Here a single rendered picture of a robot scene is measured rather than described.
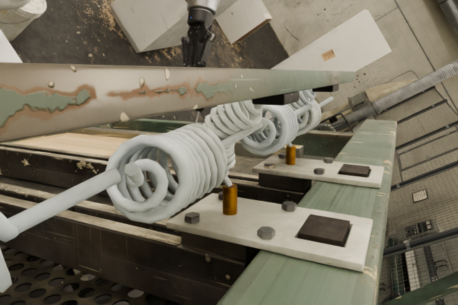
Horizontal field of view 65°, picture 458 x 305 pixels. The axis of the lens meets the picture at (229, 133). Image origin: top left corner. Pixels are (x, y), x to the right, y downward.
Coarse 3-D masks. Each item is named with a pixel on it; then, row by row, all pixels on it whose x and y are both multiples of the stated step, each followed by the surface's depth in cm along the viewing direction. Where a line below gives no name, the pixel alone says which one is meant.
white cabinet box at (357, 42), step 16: (368, 16) 413; (336, 32) 431; (352, 32) 424; (368, 32) 418; (304, 48) 449; (320, 48) 443; (336, 48) 436; (352, 48) 430; (368, 48) 424; (384, 48) 418; (288, 64) 462; (304, 64) 455; (320, 64) 448; (336, 64) 442; (352, 64) 435; (304, 96) 468
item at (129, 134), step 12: (72, 132) 144; (84, 132) 141; (96, 132) 138; (108, 132) 135; (120, 132) 133; (132, 132) 132; (144, 132) 132; (240, 144) 112; (252, 156) 111; (264, 156) 109; (300, 156) 105
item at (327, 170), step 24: (312, 96) 54; (0, 144) 95; (288, 144) 59; (0, 168) 90; (24, 168) 86; (48, 168) 82; (72, 168) 78; (96, 168) 75; (264, 168) 56; (288, 168) 56; (312, 168) 56; (336, 168) 56; (216, 192) 63; (240, 192) 61; (264, 192) 59; (288, 192) 57
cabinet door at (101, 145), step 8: (48, 136) 136; (56, 136) 136; (64, 136) 136; (72, 136) 136; (80, 136) 136; (88, 136) 136; (96, 136) 136; (104, 136) 136; (24, 144) 121; (32, 144) 122; (40, 144) 122; (48, 144) 122; (56, 144) 122; (64, 144) 122; (72, 144) 122; (80, 144) 122; (88, 144) 122; (96, 144) 122; (104, 144) 122; (112, 144) 122; (120, 144) 122; (88, 152) 109; (96, 152) 109; (104, 152) 109; (112, 152) 108
